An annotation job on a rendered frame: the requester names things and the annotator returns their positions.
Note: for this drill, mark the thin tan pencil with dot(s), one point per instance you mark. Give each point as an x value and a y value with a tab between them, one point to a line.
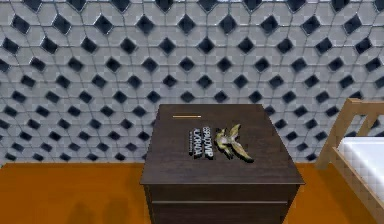
186	116

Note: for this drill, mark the dark brown wooden nightstand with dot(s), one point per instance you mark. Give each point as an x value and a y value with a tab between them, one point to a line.
186	173

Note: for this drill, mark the white mattress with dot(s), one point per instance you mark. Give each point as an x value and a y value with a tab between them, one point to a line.
365	160

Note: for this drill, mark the light wooden bed frame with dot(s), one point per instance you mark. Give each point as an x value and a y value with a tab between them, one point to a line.
346	133

